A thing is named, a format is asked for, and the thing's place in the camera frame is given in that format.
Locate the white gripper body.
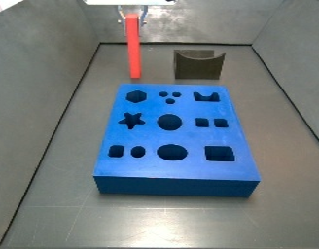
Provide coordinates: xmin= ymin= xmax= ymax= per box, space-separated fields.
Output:
xmin=83 ymin=0 xmax=176 ymax=6

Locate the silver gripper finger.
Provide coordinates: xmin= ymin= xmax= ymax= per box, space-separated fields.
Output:
xmin=139 ymin=5 xmax=148 ymax=27
xmin=116 ymin=5 xmax=125 ymax=24

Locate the red rectangular block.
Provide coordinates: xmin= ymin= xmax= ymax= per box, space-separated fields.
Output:
xmin=125 ymin=14 xmax=141 ymax=79

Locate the blue foam shape board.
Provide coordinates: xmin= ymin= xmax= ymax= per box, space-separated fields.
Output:
xmin=93 ymin=84 xmax=260 ymax=197

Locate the black curved holder stand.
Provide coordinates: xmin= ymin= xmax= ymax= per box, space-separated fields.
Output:
xmin=174 ymin=50 xmax=226 ymax=80

